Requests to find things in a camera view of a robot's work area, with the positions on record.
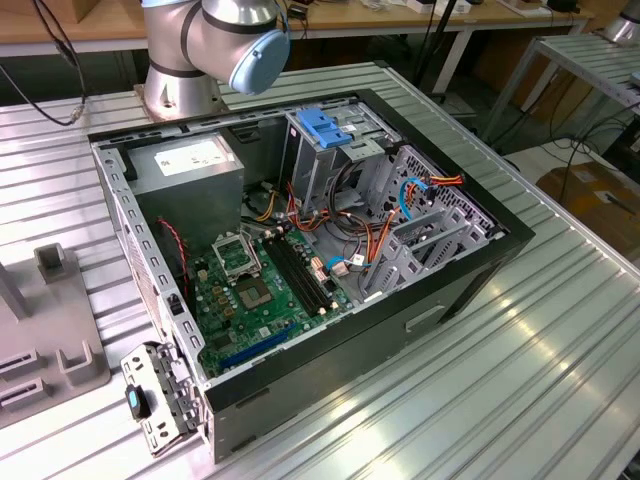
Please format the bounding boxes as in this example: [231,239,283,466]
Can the red black fan wire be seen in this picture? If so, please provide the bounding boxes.
[157,215,190,296]

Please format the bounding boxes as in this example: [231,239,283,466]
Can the black latch blue button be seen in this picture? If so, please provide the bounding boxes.
[124,384,154,421]

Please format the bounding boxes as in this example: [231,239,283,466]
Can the orange red power wire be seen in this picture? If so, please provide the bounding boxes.
[409,172,466,206]

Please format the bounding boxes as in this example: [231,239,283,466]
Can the CPU socket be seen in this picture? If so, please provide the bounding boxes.
[234,277,276,311]

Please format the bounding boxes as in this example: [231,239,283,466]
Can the short blue wire loop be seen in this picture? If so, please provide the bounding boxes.
[323,254,352,279]

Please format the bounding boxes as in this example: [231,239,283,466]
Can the grey power supply unit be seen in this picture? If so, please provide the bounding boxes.
[127,130,246,254]

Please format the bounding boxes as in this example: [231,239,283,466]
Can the large brown carton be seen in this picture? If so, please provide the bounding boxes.
[512,54,594,126]

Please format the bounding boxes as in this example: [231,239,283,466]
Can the black equipment box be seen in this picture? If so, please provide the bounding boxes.
[602,114,640,169]

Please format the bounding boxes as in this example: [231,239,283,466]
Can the orange red wire bundle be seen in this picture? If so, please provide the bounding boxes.
[285,180,332,234]

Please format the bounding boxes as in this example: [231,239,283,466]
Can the black case fan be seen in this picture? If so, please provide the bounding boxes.
[149,217,196,309]

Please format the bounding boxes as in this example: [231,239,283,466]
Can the blue SATA wire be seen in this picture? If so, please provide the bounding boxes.
[399,175,432,221]

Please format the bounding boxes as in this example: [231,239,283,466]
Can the green motherboard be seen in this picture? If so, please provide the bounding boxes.
[188,227,356,380]

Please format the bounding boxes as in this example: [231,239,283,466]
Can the black RAM slot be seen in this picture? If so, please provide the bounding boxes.
[280,234,336,305]
[274,236,331,309]
[268,238,326,314]
[262,240,321,318]

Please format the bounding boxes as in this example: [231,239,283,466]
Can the perforated metal disk bay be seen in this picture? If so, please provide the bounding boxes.
[359,144,506,304]

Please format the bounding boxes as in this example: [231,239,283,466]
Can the black open PC case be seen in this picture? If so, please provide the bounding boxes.
[87,88,536,465]

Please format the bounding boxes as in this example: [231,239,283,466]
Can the yellow orange wire pair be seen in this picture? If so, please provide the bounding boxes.
[255,188,277,222]

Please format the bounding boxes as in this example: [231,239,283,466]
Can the blue expansion slot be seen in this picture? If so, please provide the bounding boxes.
[219,321,297,371]

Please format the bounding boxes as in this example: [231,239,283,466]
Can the grey parts rack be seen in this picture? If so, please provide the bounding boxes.
[0,242,114,430]

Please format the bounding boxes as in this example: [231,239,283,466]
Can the black looped cable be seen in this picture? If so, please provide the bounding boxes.
[327,158,366,236]

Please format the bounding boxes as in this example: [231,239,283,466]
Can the grey metal slot retainer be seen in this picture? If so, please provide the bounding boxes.
[119,341,209,459]

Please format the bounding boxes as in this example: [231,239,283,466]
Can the wooden desk white frame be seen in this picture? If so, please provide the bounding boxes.
[0,0,596,96]

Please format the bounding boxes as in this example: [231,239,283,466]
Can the grey metal drive cage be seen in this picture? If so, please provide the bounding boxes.
[279,97,401,211]

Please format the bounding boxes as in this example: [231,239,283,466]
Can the thin cable metal plug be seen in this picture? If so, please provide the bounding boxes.
[0,64,89,127]

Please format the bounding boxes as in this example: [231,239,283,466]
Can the brown floor carton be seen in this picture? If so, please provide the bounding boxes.
[537,162,640,256]

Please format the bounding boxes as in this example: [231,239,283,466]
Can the orange wire strands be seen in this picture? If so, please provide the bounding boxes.
[363,208,402,266]

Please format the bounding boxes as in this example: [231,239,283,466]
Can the black tripod stand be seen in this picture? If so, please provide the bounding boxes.
[413,0,459,104]

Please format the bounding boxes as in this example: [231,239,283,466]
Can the metal socket cover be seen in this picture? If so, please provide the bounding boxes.
[212,232,264,281]

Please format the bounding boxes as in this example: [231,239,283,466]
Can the blue plastic drive latch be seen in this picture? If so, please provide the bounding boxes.
[295,108,354,150]

